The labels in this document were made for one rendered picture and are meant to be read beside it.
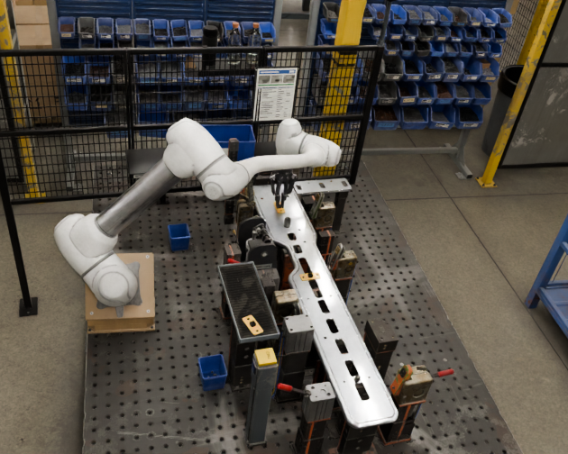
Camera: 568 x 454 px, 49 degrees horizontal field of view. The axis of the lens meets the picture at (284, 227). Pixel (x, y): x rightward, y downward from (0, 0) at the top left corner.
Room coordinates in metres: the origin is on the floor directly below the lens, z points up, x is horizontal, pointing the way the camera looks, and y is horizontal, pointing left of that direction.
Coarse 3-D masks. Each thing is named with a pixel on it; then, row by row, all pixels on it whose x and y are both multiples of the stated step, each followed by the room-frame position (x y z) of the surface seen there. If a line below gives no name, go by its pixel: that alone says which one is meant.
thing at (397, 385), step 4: (404, 368) 1.41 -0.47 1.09; (408, 368) 1.41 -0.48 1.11; (400, 372) 1.41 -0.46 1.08; (404, 372) 1.40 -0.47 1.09; (408, 372) 1.40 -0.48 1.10; (412, 372) 1.40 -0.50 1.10; (400, 376) 1.40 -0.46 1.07; (404, 376) 1.40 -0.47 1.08; (408, 376) 1.40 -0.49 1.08; (396, 380) 1.41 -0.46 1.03; (400, 380) 1.40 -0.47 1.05; (404, 380) 1.39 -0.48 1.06; (392, 384) 1.42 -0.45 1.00; (396, 384) 1.41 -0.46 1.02; (400, 384) 1.39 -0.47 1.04; (392, 388) 1.40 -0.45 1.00; (396, 388) 1.39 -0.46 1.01; (400, 388) 1.39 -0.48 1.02; (396, 392) 1.39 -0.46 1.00
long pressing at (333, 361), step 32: (256, 192) 2.45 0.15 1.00; (320, 256) 2.05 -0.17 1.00; (320, 288) 1.85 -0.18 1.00; (320, 320) 1.68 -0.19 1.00; (352, 320) 1.70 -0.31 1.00; (320, 352) 1.51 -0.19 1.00; (352, 352) 1.54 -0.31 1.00; (352, 384) 1.40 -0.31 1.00; (384, 384) 1.42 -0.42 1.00; (352, 416) 1.26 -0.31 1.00; (384, 416) 1.28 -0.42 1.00
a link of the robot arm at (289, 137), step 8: (288, 120) 2.35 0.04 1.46; (296, 120) 2.36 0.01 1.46; (280, 128) 2.32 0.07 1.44; (288, 128) 2.31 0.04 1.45; (296, 128) 2.31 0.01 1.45; (280, 136) 2.31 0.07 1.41; (288, 136) 2.30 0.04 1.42; (296, 136) 2.30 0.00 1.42; (304, 136) 2.31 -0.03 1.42; (280, 144) 2.30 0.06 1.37; (288, 144) 2.29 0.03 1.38; (296, 144) 2.28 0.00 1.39; (280, 152) 2.31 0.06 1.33; (288, 152) 2.29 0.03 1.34; (296, 152) 2.28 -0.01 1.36
